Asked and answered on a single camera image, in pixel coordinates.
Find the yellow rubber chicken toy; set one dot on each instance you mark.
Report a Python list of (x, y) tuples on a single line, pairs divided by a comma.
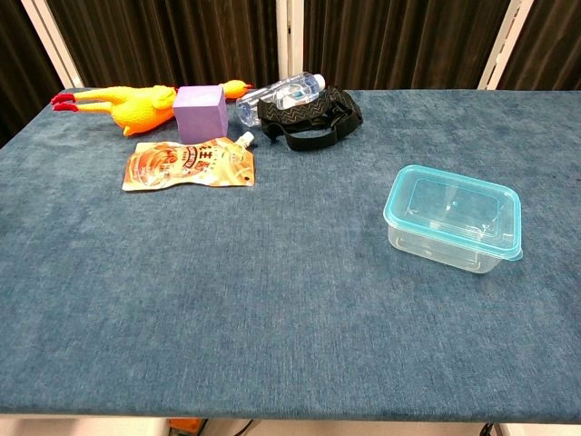
[(136, 106)]

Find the purple foam block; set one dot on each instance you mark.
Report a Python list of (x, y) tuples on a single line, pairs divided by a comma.
[(199, 115)]

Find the white slanted frame post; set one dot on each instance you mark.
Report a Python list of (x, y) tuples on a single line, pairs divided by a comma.
[(54, 41), (504, 45)]

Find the orange spouted sauce pouch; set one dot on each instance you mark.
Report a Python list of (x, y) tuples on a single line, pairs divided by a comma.
[(190, 165)]

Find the orange object under table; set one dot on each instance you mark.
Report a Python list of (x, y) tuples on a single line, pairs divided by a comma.
[(185, 428)]

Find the clear plastic water bottle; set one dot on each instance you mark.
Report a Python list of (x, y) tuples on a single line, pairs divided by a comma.
[(272, 93)]

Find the teal transparent plastic container lid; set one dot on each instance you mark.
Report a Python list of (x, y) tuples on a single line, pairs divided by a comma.
[(454, 204)]

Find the dark brown curtain panel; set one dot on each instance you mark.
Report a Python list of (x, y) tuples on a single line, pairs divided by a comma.
[(395, 41), (549, 45), (18, 68), (172, 41)]

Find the white upright frame post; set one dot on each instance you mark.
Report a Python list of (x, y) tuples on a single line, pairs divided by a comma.
[(290, 41)]

